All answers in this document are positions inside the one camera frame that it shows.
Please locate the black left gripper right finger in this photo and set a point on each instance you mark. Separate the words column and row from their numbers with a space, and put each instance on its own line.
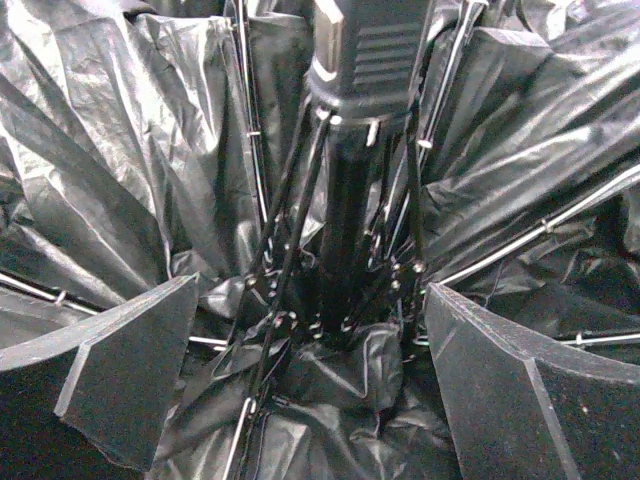
column 521, row 405

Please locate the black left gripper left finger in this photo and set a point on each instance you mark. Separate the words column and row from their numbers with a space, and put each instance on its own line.
column 90, row 395

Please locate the lilac umbrella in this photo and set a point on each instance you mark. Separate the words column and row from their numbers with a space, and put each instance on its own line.
column 317, row 165

